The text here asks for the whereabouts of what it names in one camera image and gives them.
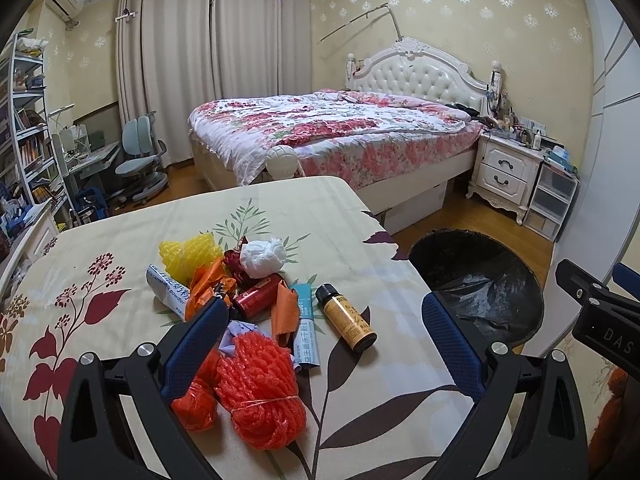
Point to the silver milk powder sachet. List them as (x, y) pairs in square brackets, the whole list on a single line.
[(171, 293)]

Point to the yellow small bottle black cap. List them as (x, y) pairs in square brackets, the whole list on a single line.
[(348, 322)]

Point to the orange foil wrapper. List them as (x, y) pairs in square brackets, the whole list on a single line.
[(210, 282)]

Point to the dark red ribbon bundle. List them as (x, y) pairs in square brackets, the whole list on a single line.
[(232, 262)]

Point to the bed with floral quilt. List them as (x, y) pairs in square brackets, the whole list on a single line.
[(387, 148)]

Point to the white two-drawer nightstand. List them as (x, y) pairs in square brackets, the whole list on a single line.
[(504, 174)]

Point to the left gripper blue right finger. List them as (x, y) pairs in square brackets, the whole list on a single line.
[(464, 365)]

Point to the plastic drawer unit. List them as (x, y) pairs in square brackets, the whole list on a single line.
[(551, 201)]

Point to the blue-grey desk chair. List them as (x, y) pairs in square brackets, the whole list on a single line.
[(144, 157)]

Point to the red small bottle black cap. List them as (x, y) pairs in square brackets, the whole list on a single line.
[(255, 300)]

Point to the cardboard box under bed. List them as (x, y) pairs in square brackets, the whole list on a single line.
[(416, 209)]

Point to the orange-red foam net small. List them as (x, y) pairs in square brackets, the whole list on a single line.
[(197, 409)]

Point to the black trash bin with liner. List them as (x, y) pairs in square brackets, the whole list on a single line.
[(483, 282)]

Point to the red foam net large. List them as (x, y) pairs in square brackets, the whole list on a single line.
[(257, 386)]

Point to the floral cream tablecloth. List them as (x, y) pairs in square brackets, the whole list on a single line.
[(321, 367)]

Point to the white tufted headboard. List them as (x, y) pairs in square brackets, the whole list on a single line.
[(410, 67)]

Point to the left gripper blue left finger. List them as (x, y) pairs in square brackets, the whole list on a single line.
[(185, 348)]

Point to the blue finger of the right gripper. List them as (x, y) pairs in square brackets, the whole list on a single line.
[(624, 276)]

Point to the lavender paper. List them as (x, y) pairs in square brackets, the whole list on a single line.
[(233, 330)]

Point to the study desk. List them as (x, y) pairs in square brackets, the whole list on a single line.
[(82, 157)]

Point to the yellow foam net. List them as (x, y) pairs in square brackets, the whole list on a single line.
[(182, 259)]

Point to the teal white sachet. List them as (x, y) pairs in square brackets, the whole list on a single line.
[(305, 345)]

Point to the white tissue ball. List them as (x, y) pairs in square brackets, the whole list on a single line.
[(261, 258)]

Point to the white bookshelf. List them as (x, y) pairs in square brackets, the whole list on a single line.
[(30, 170)]

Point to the orange paper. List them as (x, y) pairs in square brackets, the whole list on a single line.
[(284, 315)]

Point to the metal canopy rod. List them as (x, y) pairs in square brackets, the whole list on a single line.
[(382, 9)]

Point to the beige curtains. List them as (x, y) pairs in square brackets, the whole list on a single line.
[(174, 55)]

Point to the white round bedpost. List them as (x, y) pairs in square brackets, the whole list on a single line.
[(282, 163)]

